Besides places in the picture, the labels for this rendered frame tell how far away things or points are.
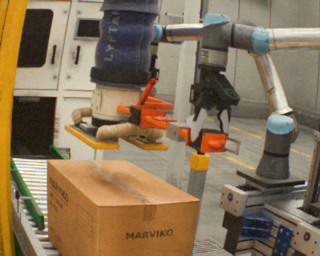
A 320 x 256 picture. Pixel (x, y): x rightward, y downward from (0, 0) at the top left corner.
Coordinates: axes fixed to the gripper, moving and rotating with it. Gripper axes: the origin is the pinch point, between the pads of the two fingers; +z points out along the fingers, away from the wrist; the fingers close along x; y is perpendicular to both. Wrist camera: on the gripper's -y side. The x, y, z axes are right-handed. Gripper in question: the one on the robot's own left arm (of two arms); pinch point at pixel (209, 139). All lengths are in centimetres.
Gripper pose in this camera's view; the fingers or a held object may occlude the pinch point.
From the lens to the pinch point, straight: 138.2
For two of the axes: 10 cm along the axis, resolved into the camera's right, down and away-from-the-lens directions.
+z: -1.1, 9.8, 1.6
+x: -8.8, -0.2, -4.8
